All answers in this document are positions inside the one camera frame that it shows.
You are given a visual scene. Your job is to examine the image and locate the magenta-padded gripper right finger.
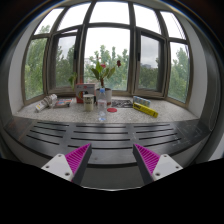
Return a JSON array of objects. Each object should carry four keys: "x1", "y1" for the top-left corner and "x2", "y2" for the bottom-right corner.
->
[{"x1": 132, "y1": 143, "x2": 184, "y2": 185}]

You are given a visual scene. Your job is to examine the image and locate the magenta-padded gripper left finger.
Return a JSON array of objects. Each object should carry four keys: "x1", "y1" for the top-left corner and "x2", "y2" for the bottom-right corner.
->
[{"x1": 41, "y1": 143, "x2": 93, "y2": 186}]

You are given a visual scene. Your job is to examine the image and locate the clear blue-capped water bottle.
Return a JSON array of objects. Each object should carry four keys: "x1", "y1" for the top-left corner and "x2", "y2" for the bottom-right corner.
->
[{"x1": 97, "y1": 88, "x2": 108, "y2": 122}]

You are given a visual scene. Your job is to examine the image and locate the dark slatted radiator cover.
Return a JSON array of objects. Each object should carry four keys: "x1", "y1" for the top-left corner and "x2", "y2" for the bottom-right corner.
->
[{"x1": 3, "y1": 116, "x2": 213, "y2": 168}]

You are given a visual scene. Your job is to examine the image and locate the yellow glue box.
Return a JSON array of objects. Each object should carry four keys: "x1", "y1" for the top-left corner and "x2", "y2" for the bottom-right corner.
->
[{"x1": 132, "y1": 102, "x2": 159, "y2": 118}]

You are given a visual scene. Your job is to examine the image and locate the folded printed paper packets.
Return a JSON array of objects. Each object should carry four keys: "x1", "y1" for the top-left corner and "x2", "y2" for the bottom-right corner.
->
[{"x1": 35, "y1": 93, "x2": 58, "y2": 113}]

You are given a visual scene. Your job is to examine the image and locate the blue-green pack of small cartons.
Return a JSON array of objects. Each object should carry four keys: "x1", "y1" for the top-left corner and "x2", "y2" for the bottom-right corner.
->
[{"x1": 132, "y1": 95, "x2": 152, "y2": 108}]

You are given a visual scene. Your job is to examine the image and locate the black lattice trivet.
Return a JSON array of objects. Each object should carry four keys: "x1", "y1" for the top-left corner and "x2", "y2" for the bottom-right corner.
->
[{"x1": 111, "y1": 99, "x2": 134, "y2": 109}]

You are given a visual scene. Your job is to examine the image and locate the white and red filament box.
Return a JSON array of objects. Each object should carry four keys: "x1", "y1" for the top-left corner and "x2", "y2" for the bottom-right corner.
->
[{"x1": 75, "y1": 82, "x2": 100, "y2": 104}]

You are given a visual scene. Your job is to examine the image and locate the potted anthurium in white pot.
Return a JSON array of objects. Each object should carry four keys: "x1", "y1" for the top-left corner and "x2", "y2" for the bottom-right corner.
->
[{"x1": 68, "y1": 59, "x2": 123, "y2": 106}]

